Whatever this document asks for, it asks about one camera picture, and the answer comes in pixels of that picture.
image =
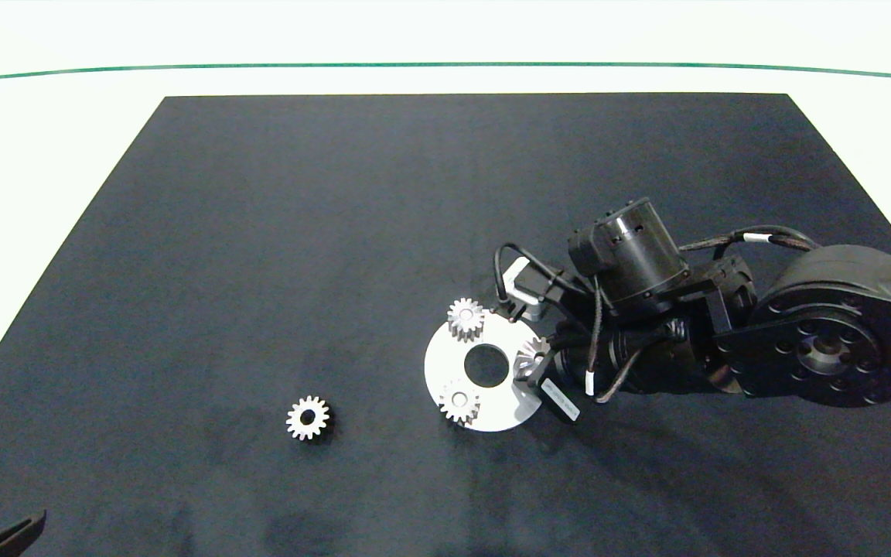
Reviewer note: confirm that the large steel gear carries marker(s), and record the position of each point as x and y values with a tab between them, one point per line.
529	353

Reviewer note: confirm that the small steel gear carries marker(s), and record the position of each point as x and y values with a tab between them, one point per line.
296	418
455	318
469	403

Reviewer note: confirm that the black plug with white label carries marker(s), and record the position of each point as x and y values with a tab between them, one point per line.
561	401

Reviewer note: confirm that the round white pin plate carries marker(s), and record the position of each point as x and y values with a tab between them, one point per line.
444	368

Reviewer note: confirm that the dark work mat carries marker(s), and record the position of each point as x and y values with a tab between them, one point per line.
298	232

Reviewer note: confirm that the boxy shiny wrist camera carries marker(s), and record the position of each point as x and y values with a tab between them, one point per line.
515	283

